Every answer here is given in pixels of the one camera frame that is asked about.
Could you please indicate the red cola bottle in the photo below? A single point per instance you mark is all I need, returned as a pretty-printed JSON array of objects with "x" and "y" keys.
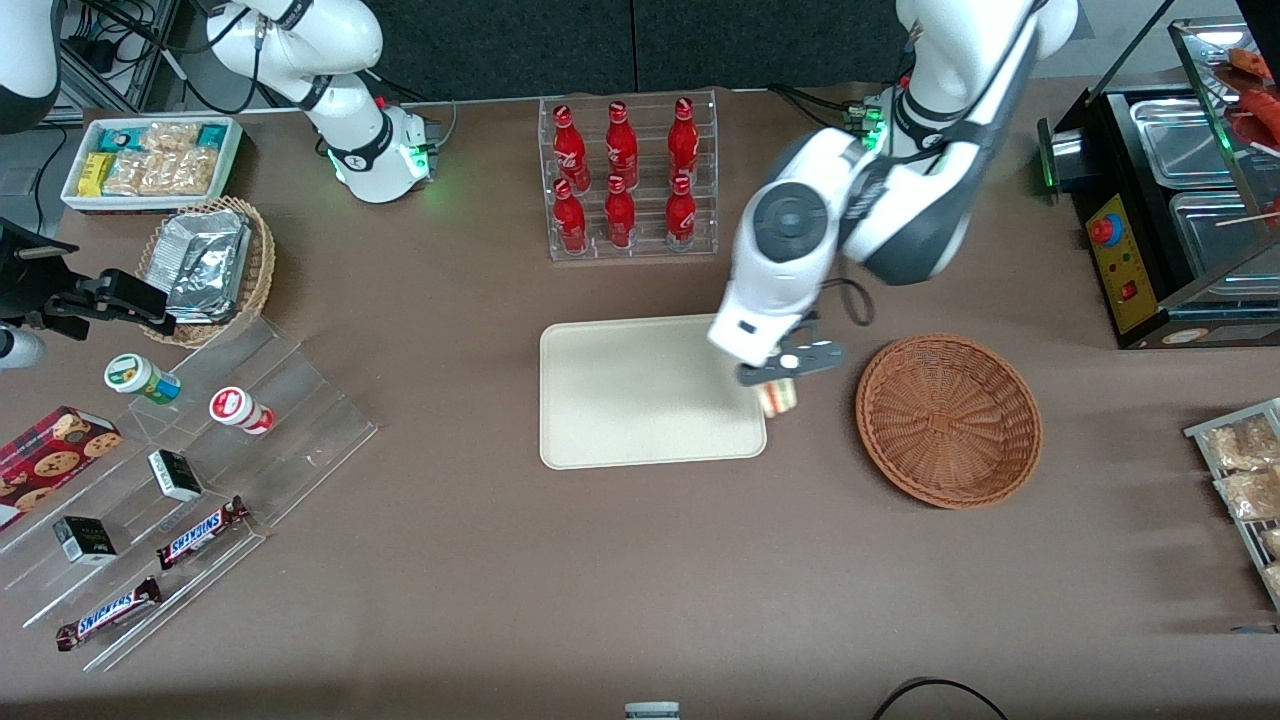
[
  {"x": 570, "y": 222},
  {"x": 681, "y": 220},
  {"x": 620, "y": 218},
  {"x": 683, "y": 145},
  {"x": 621, "y": 150},
  {"x": 571, "y": 150}
]

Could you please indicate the silver foil packet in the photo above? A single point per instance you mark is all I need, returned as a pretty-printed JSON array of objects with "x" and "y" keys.
[{"x": 205, "y": 262}]

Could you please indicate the aluminium frame shelf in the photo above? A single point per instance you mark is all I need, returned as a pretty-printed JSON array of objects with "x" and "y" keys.
[{"x": 120, "y": 50}]

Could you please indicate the teal snack packet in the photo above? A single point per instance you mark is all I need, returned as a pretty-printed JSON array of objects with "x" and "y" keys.
[
  {"x": 211, "y": 136},
  {"x": 118, "y": 138}
]

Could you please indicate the red cookie box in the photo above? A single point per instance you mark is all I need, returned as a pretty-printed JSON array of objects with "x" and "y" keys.
[{"x": 50, "y": 460}]

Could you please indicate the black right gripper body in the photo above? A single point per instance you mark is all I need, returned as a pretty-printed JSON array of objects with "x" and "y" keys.
[{"x": 30, "y": 283}]

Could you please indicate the small grey object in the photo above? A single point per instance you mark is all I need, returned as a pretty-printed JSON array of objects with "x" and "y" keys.
[{"x": 652, "y": 712}]

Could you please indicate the clear acrylic stepped display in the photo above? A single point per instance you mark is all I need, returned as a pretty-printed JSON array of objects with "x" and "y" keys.
[{"x": 300, "y": 420}]

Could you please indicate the red sausage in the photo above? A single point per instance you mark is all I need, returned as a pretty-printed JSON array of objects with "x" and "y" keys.
[
  {"x": 1262, "y": 115},
  {"x": 1252, "y": 63}
]

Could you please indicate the clear cracker bag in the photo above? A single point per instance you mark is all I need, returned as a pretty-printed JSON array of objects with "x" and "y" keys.
[
  {"x": 168, "y": 138},
  {"x": 165, "y": 174}
]

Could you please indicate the black food warmer machine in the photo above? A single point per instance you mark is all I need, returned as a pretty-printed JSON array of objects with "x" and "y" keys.
[{"x": 1130, "y": 280}]

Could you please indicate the clear bag of snacks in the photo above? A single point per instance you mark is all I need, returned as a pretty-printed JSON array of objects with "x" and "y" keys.
[
  {"x": 1245, "y": 442},
  {"x": 1252, "y": 494},
  {"x": 1272, "y": 542},
  {"x": 1274, "y": 580}
]

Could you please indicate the light tan wicker basket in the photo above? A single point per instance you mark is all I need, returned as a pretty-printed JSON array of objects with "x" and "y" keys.
[{"x": 258, "y": 270}]

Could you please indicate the round brown wicker basket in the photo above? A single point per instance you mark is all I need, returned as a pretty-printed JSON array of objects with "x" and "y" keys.
[{"x": 950, "y": 420}]

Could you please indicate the small black box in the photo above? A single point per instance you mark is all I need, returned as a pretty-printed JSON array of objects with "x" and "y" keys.
[
  {"x": 176, "y": 475},
  {"x": 85, "y": 540}
]

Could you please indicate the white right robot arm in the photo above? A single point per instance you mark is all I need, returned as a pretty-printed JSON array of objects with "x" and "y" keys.
[{"x": 340, "y": 40}]

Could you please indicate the Snickers chocolate bar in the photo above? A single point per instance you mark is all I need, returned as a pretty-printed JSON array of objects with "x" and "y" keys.
[
  {"x": 108, "y": 614},
  {"x": 200, "y": 533}
]

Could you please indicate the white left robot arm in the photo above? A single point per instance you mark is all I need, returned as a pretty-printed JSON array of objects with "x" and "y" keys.
[{"x": 900, "y": 220}]

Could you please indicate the red-lid white cup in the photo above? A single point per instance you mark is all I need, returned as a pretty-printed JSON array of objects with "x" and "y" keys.
[{"x": 238, "y": 408}]

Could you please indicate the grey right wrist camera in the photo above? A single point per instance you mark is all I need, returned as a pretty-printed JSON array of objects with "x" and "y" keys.
[{"x": 18, "y": 348}]

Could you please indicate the triangular sandwich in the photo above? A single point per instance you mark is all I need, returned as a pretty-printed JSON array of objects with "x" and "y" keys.
[{"x": 780, "y": 400}]

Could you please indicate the cream plastic tray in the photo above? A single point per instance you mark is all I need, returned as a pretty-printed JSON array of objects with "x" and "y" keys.
[{"x": 640, "y": 400}]

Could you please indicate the clear acrylic bottle rack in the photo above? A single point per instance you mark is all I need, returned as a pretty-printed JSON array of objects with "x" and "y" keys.
[{"x": 645, "y": 240}]

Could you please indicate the green-lid white cup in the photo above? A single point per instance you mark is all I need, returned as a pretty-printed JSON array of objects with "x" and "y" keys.
[{"x": 138, "y": 377}]

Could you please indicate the white plastic bin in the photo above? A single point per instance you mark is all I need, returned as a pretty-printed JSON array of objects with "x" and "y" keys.
[{"x": 150, "y": 203}]

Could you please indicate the yellow snack packet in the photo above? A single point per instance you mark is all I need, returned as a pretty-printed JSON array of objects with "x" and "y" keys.
[{"x": 96, "y": 174}]

